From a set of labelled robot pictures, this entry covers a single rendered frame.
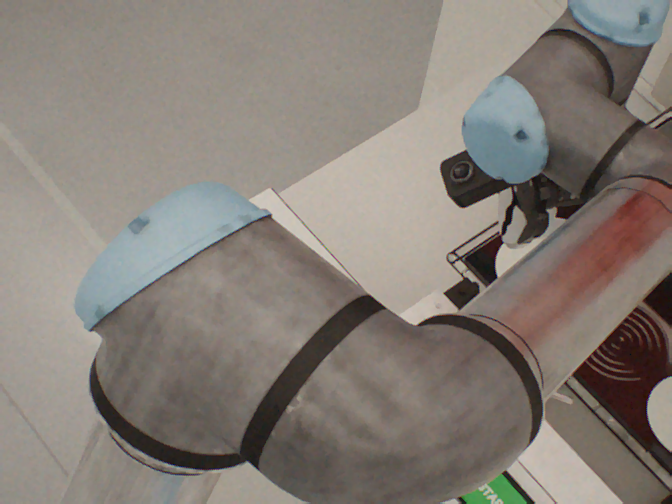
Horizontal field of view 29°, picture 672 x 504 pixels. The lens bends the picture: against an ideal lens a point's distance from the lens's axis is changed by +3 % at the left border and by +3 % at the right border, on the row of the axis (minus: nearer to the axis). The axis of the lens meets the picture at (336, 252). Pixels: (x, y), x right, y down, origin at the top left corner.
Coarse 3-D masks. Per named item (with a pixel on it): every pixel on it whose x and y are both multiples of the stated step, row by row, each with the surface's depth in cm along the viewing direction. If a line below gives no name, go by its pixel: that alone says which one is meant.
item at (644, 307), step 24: (480, 264) 142; (648, 312) 141; (624, 336) 139; (648, 336) 139; (600, 360) 137; (624, 360) 137; (648, 360) 138; (600, 384) 136; (624, 384) 136; (648, 384) 136; (624, 408) 134; (648, 432) 133
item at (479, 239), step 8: (664, 112) 155; (656, 120) 155; (664, 120) 155; (656, 128) 154; (496, 224) 145; (480, 232) 144; (488, 232) 144; (496, 232) 144; (472, 240) 143; (480, 240) 144; (488, 240) 144; (456, 248) 143; (464, 248) 143; (472, 248) 143; (464, 256) 143
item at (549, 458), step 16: (544, 432) 134; (528, 448) 133; (544, 448) 133; (560, 448) 133; (528, 464) 132; (544, 464) 132; (560, 464) 133; (576, 464) 133; (544, 480) 131; (560, 480) 132; (576, 480) 132; (592, 480) 132; (560, 496) 131; (576, 496) 131; (592, 496) 131; (608, 496) 131
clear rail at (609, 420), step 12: (456, 264) 142; (468, 276) 141; (480, 288) 140; (576, 384) 135; (588, 396) 134; (600, 408) 134; (600, 420) 134; (612, 420) 133; (612, 432) 133; (624, 432) 133; (624, 444) 133; (636, 444) 132; (636, 456) 132; (648, 468) 131; (660, 468) 131; (660, 480) 131
